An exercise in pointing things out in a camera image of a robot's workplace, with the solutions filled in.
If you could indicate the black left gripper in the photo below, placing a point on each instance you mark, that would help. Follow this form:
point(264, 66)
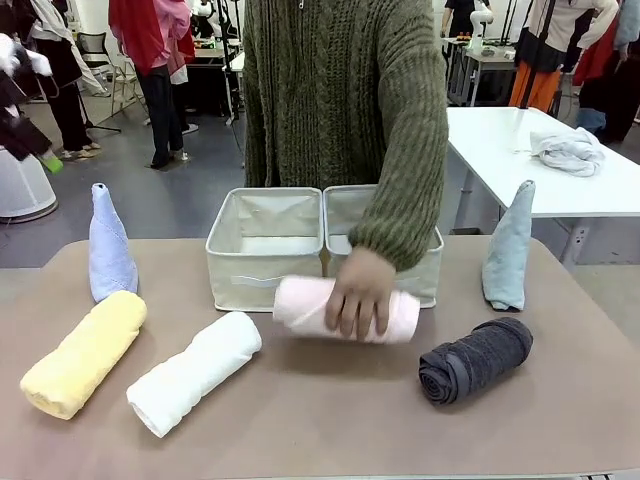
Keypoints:
point(20, 135)

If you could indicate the lavender cone-folded towel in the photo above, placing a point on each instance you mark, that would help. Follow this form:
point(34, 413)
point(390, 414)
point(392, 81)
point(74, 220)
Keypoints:
point(110, 250)

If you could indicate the white towel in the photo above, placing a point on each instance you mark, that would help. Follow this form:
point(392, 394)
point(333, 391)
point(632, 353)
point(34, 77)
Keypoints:
point(195, 370)

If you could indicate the pink towel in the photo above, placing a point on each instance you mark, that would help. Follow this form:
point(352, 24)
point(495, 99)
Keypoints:
point(300, 305)

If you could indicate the pale teal cone-folded towel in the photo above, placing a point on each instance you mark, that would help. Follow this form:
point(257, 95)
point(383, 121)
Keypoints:
point(507, 260)

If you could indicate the dark grey towel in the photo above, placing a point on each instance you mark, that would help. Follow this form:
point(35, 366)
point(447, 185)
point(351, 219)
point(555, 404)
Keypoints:
point(480, 360)

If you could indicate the small white background robot arm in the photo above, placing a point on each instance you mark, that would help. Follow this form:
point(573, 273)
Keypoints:
point(481, 25)

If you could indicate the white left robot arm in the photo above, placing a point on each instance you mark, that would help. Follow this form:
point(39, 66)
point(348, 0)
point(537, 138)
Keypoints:
point(37, 62)

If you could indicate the left forearm in green sleeve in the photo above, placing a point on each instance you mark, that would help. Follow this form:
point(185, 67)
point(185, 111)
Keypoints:
point(400, 210)

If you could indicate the person's left hand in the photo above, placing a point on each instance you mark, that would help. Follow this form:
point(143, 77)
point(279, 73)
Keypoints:
point(360, 295)

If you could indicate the white round air purifier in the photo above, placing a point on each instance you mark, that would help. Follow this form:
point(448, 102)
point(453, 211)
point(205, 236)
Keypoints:
point(25, 190)

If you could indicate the bystander in dark clothes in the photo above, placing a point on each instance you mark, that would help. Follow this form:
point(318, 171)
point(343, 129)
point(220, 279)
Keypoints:
point(70, 100)

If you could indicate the grey office chair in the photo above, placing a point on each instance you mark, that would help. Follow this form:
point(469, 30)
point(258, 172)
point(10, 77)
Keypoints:
point(100, 55)

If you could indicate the bystander with red cloth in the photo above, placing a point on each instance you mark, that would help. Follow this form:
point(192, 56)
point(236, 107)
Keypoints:
point(155, 75)

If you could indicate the yellow rolled towel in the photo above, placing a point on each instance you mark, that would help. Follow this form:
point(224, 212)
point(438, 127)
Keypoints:
point(80, 360)

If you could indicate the beige fabric storage bin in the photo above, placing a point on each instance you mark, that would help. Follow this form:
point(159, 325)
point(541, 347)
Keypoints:
point(345, 210)
point(250, 290)

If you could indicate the person's torso in green sweater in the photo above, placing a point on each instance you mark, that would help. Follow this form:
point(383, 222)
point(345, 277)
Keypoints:
point(325, 100)

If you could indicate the bystander in black clothes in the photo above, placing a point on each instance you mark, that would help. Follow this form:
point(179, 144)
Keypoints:
point(457, 17)

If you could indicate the grey background workbench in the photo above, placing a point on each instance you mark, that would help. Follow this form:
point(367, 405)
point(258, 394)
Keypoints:
point(480, 65)

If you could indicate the white table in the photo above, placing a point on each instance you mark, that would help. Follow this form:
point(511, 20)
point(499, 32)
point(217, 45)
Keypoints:
point(500, 150)

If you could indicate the bystander in orange trousers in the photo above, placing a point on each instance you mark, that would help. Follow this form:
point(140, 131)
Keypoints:
point(545, 60)

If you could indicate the crumpled white cloth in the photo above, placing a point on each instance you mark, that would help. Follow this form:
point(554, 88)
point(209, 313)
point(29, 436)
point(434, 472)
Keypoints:
point(570, 150)

